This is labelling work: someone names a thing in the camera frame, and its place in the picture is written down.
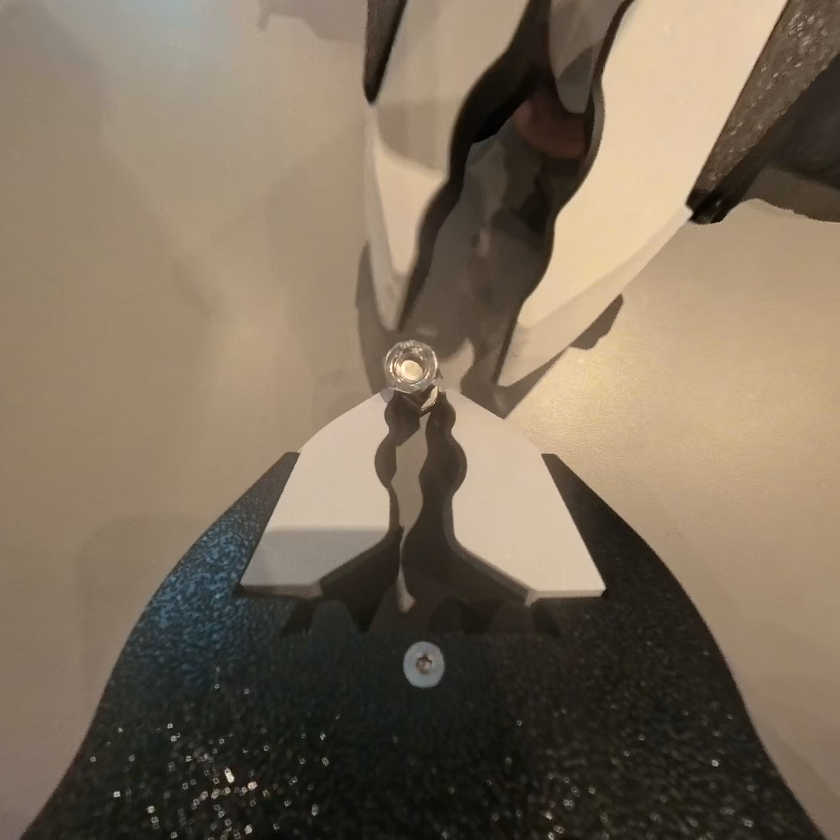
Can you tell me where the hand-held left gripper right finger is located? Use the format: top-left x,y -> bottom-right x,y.
400,390 -> 605,608

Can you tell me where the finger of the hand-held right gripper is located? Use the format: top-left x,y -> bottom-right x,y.
494,0 -> 790,389
356,0 -> 547,330

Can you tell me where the silver hex bolt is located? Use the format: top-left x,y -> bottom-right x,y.
382,340 -> 447,417

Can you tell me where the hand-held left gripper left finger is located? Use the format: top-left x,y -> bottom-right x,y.
239,390 -> 411,598

